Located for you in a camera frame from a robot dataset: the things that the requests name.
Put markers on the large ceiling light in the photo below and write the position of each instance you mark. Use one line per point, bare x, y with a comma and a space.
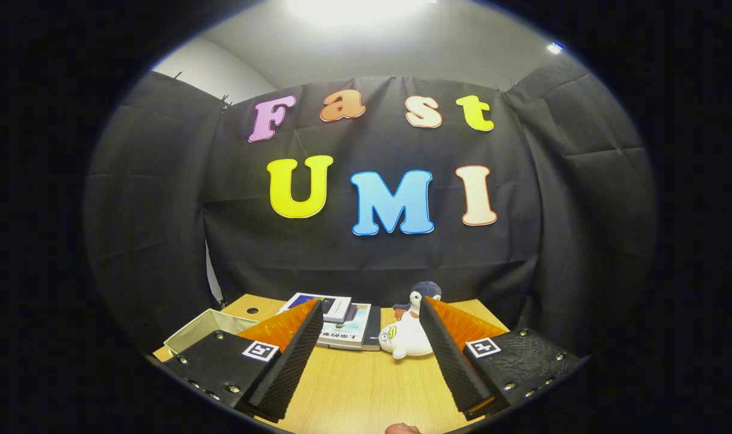
359, 9

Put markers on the light blue cover book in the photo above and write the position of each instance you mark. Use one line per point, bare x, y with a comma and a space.
347, 331

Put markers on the green fabric storage box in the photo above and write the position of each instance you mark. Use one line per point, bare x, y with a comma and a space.
203, 328

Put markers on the small ceiling spotlight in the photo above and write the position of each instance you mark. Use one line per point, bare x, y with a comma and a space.
554, 47

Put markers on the white seal plush toy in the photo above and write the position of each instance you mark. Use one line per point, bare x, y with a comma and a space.
408, 337

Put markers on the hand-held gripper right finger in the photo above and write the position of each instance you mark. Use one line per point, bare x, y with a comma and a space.
453, 367

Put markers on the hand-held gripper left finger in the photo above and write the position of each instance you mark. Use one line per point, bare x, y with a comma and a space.
290, 367

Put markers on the penguin plush toy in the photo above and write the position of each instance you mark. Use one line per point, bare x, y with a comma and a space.
429, 289

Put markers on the dark cover book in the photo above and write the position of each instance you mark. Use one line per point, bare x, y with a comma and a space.
373, 328

